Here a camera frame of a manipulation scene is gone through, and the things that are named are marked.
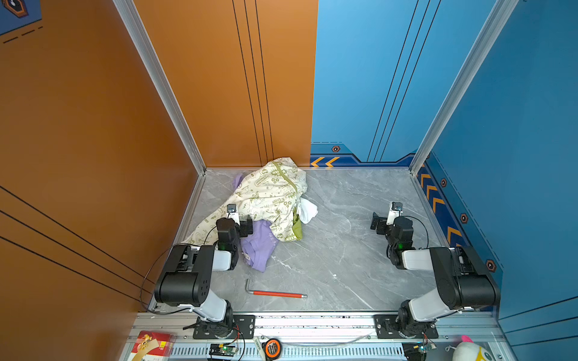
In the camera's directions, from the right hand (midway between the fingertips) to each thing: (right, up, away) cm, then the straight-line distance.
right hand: (384, 214), depth 94 cm
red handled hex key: (-45, -28, -13) cm, 55 cm away
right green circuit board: (+3, -39, -24) cm, 46 cm away
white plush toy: (+13, -36, -29) cm, 48 cm away
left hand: (-62, 0, 0) cm, 62 cm away
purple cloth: (-51, -13, -6) cm, 53 cm away
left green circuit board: (-59, -41, -23) cm, 75 cm away
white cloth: (-33, +1, +7) cm, 33 cm away
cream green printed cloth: (-48, +9, +4) cm, 49 cm away
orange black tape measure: (-44, -38, -27) cm, 64 cm away
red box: (-81, -37, -26) cm, 93 cm away
